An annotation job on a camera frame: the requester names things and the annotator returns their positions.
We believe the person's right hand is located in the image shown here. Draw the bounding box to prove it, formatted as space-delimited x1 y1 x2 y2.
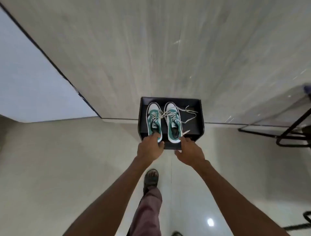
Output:
174 136 207 169

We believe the person's left hand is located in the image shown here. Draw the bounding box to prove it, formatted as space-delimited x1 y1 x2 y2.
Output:
137 132 166 168

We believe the black shoe box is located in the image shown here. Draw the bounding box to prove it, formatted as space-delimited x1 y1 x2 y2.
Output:
138 97 206 150

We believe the person's left forearm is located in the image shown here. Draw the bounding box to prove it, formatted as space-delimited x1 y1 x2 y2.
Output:
62 156 156 236

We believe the person's right forearm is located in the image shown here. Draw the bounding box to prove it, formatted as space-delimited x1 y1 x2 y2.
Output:
193 159 290 236

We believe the green and white sneaker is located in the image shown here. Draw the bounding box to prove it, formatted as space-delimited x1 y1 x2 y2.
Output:
146 102 163 142
164 101 199 143

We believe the person's trouser leg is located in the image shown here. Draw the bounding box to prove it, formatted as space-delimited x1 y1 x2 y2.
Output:
127 187 163 236

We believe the black metal stand base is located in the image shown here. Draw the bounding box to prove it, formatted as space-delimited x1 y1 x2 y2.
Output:
283 210 311 230

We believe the black metal frame table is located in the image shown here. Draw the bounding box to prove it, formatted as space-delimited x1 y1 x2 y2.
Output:
238 84 311 148

